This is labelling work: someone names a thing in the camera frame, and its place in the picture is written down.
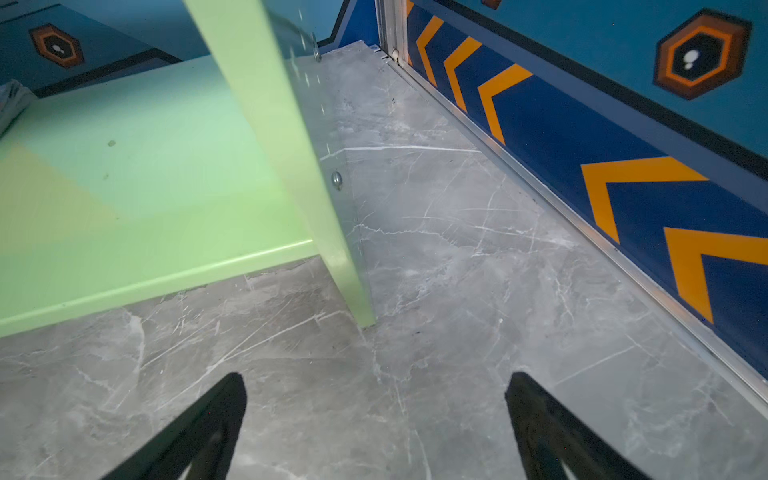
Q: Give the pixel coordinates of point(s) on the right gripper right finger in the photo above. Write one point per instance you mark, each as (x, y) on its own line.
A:
(553, 443)

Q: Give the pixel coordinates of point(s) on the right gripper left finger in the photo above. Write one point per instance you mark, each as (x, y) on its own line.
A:
(199, 443)

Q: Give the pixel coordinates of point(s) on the colourful teal magazine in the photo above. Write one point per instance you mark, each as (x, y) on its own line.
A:
(15, 99)

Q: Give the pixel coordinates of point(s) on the green wooden two-tier shelf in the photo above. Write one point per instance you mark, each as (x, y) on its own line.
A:
(173, 144)

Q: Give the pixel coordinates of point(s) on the right aluminium corner post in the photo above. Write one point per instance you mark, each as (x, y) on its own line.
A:
(392, 28)

